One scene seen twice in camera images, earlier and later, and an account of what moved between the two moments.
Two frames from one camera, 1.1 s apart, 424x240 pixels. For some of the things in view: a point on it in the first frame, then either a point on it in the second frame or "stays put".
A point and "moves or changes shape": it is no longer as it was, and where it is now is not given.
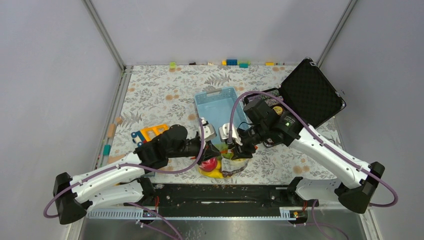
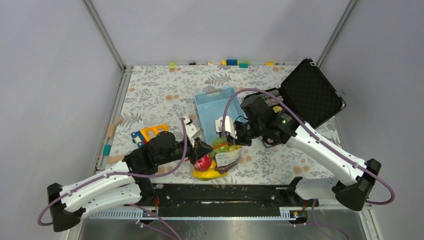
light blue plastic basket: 215,107 stays put
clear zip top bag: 222,166 moves or changes shape
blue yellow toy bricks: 233,62 stays put
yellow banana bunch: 216,173 moves or changes shape
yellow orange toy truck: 144,135 stays put
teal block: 106,149 stays put
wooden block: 111,130 stays put
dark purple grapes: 225,173 -> 222,169
